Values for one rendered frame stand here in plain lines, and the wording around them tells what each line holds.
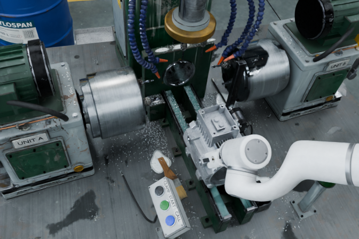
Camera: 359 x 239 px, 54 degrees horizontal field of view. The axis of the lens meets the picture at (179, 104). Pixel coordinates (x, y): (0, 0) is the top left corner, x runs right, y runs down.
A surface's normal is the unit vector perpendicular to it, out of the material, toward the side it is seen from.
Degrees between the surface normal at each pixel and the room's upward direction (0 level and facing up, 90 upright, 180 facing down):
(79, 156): 90
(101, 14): 0
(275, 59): 28
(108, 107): 47
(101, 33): 0
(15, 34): 90
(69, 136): 90
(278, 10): 0
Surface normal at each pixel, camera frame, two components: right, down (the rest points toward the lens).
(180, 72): 0.35, 0.74
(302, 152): -0.61, -0.44
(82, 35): 0.07, -0.64
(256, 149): 0.24, -0.18
